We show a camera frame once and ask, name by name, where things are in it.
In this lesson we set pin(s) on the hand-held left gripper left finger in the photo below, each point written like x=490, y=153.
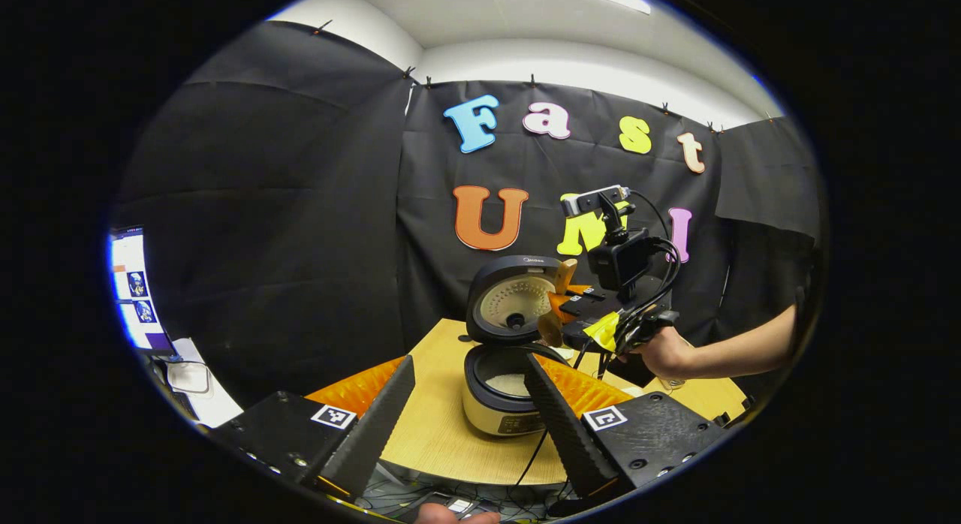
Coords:
x=375, y=434

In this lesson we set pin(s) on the black backdrop cloth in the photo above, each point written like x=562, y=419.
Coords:
x=300, y=209

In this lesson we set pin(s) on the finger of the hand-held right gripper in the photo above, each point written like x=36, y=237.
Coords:
x=589, y=302

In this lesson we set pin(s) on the computer monitor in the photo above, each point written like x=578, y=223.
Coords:
x=135, y=291

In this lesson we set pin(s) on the clear plastic box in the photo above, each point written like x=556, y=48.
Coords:
x=188, y=377

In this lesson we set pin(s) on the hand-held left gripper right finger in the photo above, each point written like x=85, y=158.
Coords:
x=570, y=441

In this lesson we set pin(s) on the white paper sheet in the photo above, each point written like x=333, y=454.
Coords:
x=218, y=404

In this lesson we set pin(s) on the dark grey rice cooker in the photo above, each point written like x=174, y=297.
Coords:
x=510, y=302

